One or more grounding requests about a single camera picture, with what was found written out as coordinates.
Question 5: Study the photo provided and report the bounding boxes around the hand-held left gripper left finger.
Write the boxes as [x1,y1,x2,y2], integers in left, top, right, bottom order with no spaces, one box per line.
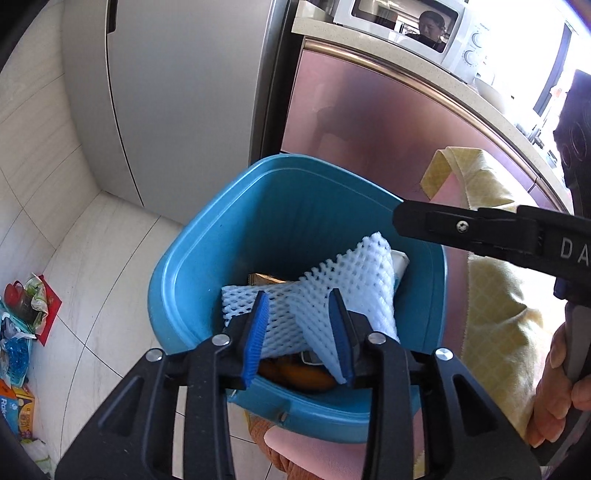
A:
[54,290,271,480]

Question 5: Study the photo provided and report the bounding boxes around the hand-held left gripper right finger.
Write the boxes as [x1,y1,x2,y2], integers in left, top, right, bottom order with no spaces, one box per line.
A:
[328,287,541,480]

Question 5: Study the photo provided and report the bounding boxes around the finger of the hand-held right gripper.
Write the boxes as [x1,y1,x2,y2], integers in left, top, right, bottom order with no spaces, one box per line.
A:
[392,198,520,264]

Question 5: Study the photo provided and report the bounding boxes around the white foam fruit net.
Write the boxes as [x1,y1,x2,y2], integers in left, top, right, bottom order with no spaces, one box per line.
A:
[286,232,400,386]
[221,281,301,361]

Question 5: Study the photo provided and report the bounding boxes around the gold foil wrapper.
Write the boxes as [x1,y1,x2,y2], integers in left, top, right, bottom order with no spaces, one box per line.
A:
[256,353,338,394]

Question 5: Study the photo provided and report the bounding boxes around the brown foil wrapper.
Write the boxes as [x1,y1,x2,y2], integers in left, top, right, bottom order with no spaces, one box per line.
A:
[248,272,289,286]

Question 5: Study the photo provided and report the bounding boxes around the blue plastic trash bin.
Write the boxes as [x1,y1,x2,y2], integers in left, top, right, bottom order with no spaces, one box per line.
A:
[148,154,448,445]

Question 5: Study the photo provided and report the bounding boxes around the person's right hand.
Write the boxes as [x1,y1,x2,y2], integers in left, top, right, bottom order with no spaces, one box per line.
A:
[525,323,591,449]

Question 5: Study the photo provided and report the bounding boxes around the yellow patterned tablecloth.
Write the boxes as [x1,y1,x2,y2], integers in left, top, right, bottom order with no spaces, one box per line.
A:
[245,147,566,480]

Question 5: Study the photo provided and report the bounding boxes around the pink cloth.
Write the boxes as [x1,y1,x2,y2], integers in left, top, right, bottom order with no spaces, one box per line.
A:
[263,415,435,480]

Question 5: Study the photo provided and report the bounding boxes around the brown base cabinets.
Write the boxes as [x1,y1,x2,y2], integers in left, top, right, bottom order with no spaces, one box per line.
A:
[277,39,578,222]

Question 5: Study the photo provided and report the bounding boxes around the white ceramic bowl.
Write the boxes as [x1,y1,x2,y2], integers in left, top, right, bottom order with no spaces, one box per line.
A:
[473,76,506,109]

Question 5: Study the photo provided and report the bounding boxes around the beige kitchen countertop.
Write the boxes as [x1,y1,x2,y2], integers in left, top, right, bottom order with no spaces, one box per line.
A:
[291,18,578,217]

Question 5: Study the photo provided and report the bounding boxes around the dark framed window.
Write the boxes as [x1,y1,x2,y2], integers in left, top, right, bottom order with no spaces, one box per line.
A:
[480,0,583,134]

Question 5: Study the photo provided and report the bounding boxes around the white microwave oven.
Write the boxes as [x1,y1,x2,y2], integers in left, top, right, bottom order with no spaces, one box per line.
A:
[332,0,491,86]

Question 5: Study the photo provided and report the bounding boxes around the red paper envelope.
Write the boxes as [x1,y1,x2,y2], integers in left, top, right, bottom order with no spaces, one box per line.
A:
[34,275,63,347]

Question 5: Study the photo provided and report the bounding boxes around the green snack bag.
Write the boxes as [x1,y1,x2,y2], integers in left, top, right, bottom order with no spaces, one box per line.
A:
[25,274,49,324]

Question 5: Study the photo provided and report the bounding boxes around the teal plastic basket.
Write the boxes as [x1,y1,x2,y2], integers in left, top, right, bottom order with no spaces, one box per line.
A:
[0,295,40,388]

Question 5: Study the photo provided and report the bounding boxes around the blue orange carton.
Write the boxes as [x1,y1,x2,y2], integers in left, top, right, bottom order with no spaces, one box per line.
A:
[0,383,36,439]

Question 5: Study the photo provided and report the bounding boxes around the grey refrigerator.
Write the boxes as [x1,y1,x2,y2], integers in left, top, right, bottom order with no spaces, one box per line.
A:
[60,0,296,227]

